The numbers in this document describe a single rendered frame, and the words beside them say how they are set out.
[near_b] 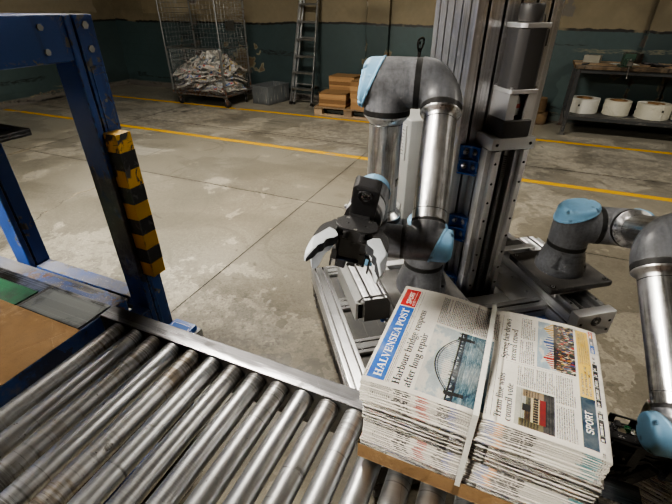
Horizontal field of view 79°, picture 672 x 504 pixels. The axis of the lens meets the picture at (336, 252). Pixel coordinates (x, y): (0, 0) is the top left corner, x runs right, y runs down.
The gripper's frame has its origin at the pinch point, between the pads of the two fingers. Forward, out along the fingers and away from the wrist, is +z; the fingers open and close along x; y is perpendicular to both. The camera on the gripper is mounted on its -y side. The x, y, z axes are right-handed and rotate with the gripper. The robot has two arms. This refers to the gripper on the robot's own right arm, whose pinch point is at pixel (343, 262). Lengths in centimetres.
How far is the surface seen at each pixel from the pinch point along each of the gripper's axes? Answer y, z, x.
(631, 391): 107, -109, -133
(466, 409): 17.6, 5.6, -23.4
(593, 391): 14.6, -2.1, -43.1
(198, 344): 49, -19, 36
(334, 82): 98, -666, 143
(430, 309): 17.9, -17.1, -17.2
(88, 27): -18, -47, 77
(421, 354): 18.3, -4.3, -16.0
